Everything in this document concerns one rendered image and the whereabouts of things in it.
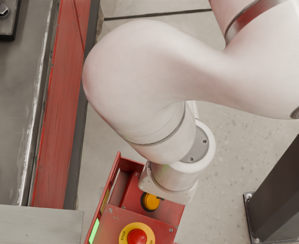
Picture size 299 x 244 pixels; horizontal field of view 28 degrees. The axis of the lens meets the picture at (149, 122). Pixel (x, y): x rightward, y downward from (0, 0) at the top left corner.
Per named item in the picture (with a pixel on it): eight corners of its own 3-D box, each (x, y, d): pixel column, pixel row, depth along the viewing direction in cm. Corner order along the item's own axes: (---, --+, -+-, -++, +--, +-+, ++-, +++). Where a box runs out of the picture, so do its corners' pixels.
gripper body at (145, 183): (138, 179, 101) (134, 193, 112) (196, 200, 101) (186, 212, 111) (152, 139, 104) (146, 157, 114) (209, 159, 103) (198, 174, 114)
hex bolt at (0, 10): (7, 18, 123) (6, 14, 122) (-6, 17, 124) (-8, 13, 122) (9, 6, 124) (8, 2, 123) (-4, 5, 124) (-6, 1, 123)
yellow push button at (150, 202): (151, 212, 131) (156, 212, 129) (137, 205, 129) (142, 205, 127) (156, 196, 132) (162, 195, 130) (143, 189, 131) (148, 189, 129)
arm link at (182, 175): (146, 140, 101) (155, 194, 98) (154, 114, 89) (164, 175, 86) (195, 134, 102) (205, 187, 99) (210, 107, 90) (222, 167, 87)
